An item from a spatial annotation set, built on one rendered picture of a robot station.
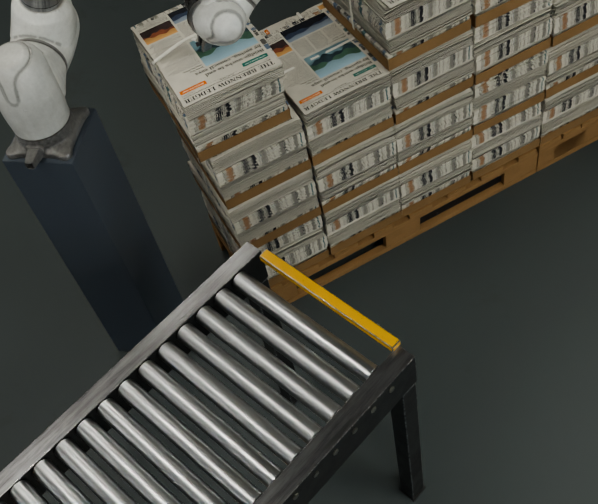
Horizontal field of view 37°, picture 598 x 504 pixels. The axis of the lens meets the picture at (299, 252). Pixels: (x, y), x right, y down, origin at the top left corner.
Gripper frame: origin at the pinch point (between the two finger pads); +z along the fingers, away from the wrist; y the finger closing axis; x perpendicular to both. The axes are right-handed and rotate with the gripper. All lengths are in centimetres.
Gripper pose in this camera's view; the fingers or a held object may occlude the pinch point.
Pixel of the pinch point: (185, 11)
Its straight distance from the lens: 242.7
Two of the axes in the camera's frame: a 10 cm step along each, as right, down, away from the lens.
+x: 8.7, -4.5, 1.8
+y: 3.4, 8.4, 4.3
